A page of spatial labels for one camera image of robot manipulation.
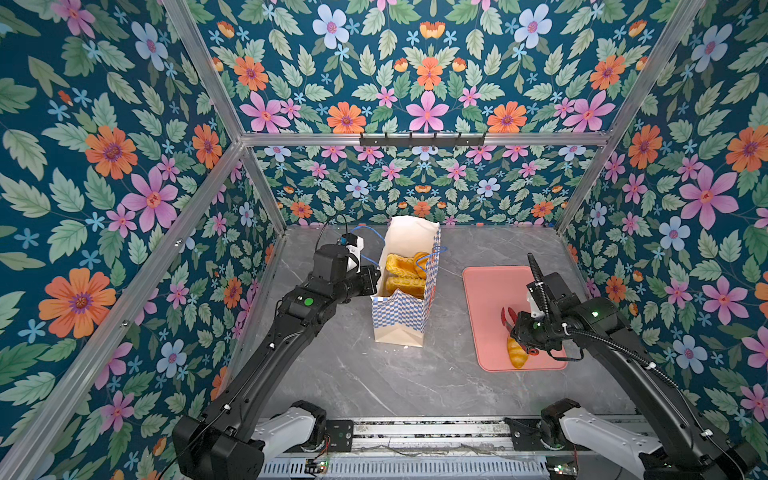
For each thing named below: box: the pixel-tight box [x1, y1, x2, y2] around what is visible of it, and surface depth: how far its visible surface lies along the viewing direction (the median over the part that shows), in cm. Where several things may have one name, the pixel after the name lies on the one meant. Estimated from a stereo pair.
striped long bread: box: [386, 276, 426, 299], surface depth 93 cm
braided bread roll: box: [385, 253, 419, 278], surface depth 93 cm
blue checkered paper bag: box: [371, 215, 441, 347], surface depth 84 cm
